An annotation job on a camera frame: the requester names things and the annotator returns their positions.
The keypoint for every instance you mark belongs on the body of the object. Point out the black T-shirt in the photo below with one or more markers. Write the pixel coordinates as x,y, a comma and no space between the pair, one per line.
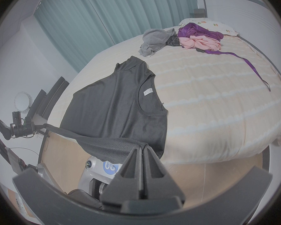
112,106

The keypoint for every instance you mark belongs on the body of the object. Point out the grey bedside table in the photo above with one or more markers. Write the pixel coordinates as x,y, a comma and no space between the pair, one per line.
200,12

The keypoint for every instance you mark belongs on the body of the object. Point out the grey garment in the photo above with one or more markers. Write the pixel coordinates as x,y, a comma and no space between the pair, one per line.
154,41

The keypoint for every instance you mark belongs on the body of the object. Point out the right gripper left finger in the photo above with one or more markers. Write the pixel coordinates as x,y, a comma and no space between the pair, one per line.
109,193

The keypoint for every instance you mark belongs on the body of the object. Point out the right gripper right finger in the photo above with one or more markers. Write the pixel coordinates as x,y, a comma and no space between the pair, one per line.
175,192

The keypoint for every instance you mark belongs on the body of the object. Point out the black patterned garment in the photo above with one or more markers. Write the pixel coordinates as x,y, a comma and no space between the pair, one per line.
173,41

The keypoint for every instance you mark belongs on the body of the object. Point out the round white lamp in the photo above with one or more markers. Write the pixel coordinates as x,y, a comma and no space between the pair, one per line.
21,101

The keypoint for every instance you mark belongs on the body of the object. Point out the pink garment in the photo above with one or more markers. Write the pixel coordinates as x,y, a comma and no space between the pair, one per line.
196,43

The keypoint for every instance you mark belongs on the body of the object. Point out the bed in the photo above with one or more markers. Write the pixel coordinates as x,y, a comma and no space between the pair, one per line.
213,102

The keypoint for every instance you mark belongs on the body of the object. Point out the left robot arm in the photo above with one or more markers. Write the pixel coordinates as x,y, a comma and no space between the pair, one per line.
2,128

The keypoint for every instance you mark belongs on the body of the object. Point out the purple garment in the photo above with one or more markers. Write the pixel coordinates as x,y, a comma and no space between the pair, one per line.
192,30

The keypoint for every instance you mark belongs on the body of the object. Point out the white printed pillow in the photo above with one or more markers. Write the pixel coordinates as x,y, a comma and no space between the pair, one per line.
213,26

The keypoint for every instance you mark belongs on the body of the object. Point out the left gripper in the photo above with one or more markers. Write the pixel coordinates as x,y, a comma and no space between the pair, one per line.
29,129

